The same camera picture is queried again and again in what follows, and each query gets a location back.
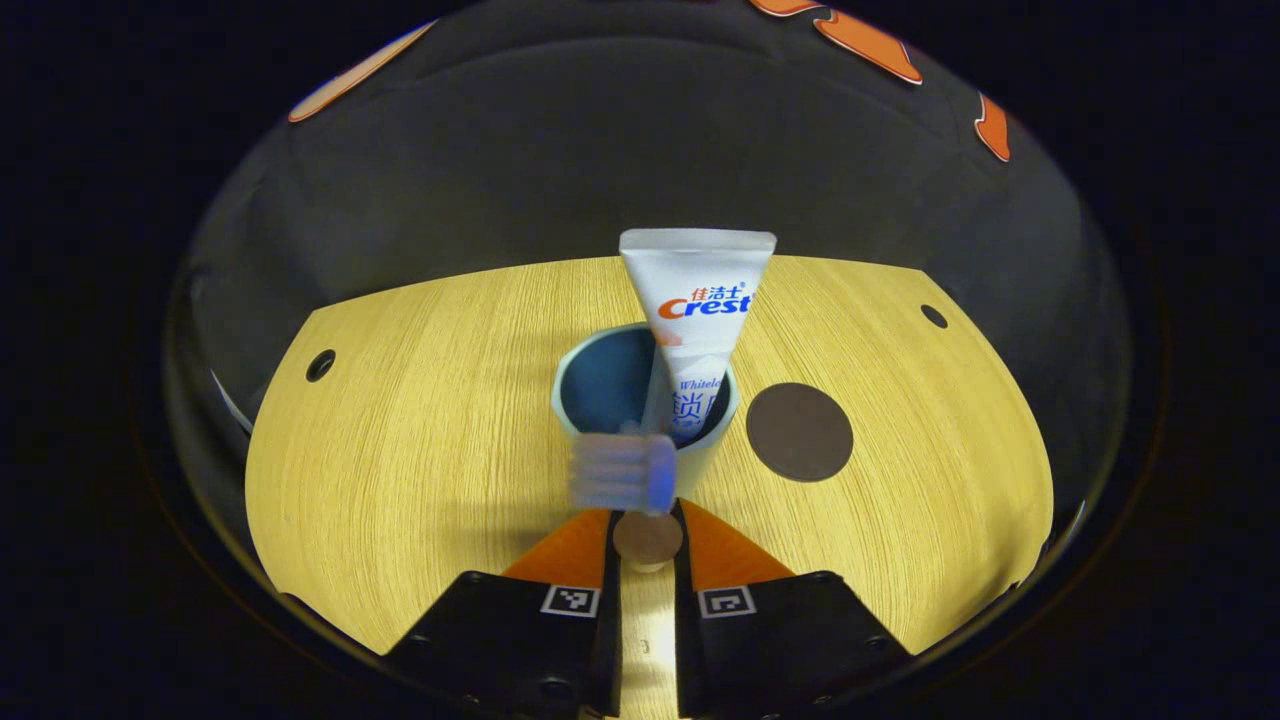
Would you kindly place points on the white toothbrush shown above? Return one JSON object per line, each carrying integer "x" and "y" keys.
{"x": 620, "y": 470}

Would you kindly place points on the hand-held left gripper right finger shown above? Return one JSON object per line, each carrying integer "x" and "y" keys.
{"x": 688, "y": 650}

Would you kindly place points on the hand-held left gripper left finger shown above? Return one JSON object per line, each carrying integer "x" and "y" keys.
{"x": 606, "y": 650}

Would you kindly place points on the round dark brown coaster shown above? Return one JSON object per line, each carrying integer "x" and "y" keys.
{"x": 800, "y": 432}

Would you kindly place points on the black backdrop cloth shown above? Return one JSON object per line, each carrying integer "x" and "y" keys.
{"x": 500, "y": 150}

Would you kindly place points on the wooden desktop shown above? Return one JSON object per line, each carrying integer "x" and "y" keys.
{"x": 420, "y": 460}

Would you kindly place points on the white toothpaste tube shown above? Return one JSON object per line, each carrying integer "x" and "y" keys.
{"x": 700, "y": 300}

